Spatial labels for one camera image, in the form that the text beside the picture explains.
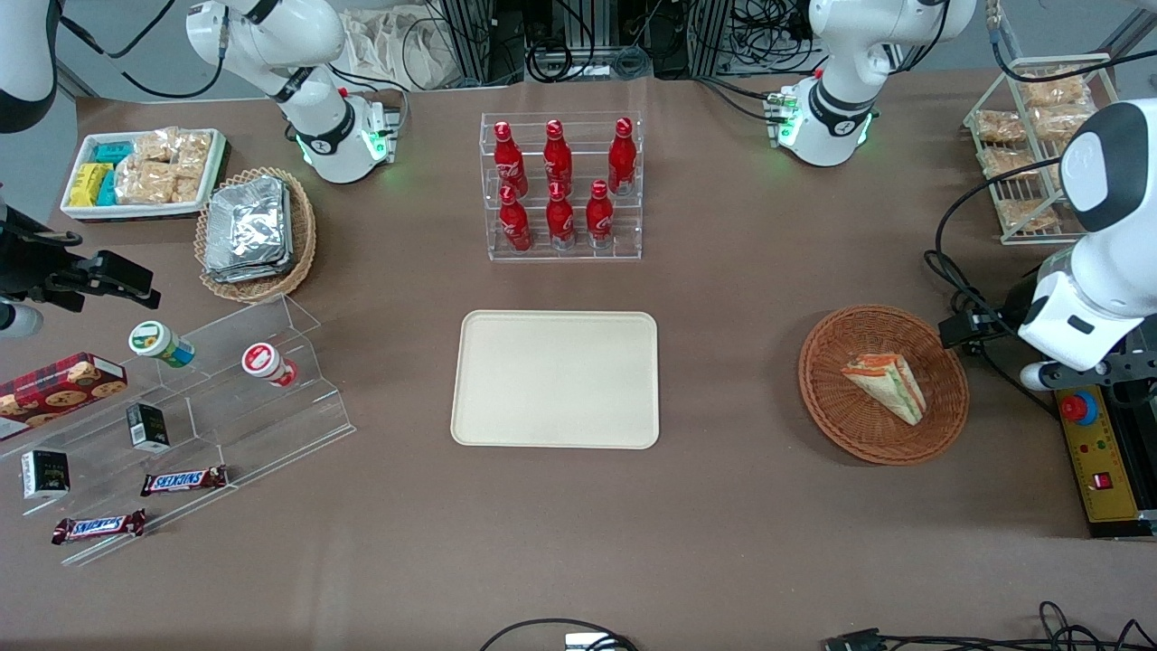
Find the yellow snack box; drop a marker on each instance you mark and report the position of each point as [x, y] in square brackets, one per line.
[89, 184]

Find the light tan wicker basket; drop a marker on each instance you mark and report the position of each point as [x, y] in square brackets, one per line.
[303, 235]

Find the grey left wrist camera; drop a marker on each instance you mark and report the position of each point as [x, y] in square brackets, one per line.
[1036, 376]

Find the clear acrylic bottle rack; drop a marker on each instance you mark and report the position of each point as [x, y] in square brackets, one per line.
[560, 255]

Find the beige cloth bag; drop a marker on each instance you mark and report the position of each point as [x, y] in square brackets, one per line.
[398, 45]

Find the white rectangular snack tray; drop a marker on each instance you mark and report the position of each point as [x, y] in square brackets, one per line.
[81, 213]

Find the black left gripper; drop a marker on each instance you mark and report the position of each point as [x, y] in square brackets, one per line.
[1014, 303]

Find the triangle sandwich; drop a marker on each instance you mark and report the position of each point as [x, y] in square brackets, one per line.
[890, 387]

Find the clear bag of crackers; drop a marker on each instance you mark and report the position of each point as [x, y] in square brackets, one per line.
[145, 183]
[155, 145]
[194, 152]
[186, 188]

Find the brown snickers bar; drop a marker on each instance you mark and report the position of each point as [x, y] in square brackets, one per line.
[184, 481]
[99, 526]

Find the red lid yogurt cup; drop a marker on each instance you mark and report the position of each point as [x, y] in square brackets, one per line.
[264, 362]

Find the green lid yogurt cup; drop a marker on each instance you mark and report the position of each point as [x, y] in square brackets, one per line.
[154, 341]

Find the silver foil packet stack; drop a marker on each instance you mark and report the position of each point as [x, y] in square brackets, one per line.
[246, 231]

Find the red cookie box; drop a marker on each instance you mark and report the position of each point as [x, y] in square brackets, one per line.
[54, 389]

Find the teal snack box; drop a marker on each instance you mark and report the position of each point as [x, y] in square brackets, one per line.
[108, 188]
[113, 153]

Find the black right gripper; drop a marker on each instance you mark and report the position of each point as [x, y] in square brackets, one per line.
[29, 260]

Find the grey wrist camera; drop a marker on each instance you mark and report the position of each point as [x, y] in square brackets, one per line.
[1036, 376]
[18, 319]

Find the small black carton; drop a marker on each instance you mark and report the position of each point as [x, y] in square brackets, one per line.
[45, 475]
[147, 427]

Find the yellow emergency stop box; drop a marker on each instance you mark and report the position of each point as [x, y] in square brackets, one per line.
[1098, 461]

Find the brown round wicker basket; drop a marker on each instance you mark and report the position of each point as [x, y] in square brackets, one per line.
[841, 416]

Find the cream plastic tray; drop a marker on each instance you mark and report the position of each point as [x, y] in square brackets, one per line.
[555, 380]

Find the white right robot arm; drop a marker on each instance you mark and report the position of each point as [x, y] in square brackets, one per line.
[307, 54]

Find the clear pack of pastry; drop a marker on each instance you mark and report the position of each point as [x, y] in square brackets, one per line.
[1027, 215]
[1054, 90]
[1012, 161]
[1059, 122]
[1000, 127]

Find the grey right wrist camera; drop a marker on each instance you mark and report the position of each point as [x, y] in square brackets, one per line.
[18, 319]

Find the red cola bottle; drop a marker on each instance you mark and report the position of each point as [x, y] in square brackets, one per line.
[598, 217]
[621, 161]
[558, 161]
[510, 165]
[560, 221]
[515, 224]

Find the clear acrylic stepped shelf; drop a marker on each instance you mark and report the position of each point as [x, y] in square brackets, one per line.
[271, 434]

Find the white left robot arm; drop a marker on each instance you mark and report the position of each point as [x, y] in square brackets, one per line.
[845, 90]

